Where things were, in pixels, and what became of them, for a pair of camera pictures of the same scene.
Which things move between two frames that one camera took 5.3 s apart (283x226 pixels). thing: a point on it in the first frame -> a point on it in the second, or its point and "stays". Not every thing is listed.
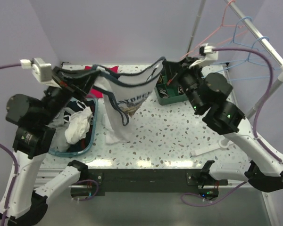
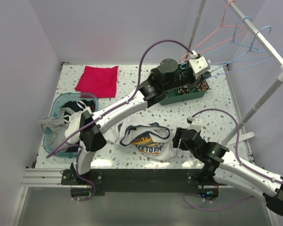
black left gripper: x=79 y=81 -> x=203 y=76
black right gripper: x=180 y=68 -> x=176 y=139
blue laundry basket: x=74 y=132 stays
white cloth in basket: x=79 y=122 stays
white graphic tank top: x=123 y=96 -> x=144 y=139
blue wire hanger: x=248 y=69 -> x=250 y=52
